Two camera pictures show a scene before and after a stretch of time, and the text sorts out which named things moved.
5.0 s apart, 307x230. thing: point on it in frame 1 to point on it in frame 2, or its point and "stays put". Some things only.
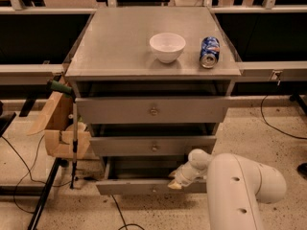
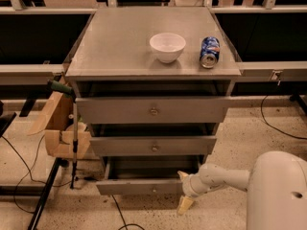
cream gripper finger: x=173 y=174 to x=182 y=175
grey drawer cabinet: x=152 y=84 stays put
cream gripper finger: x=175 y=185 to x=184 y=204
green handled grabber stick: x=68 y=92 stays put
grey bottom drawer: x=144 y=175 stays put
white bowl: x=167 y=47 stays put
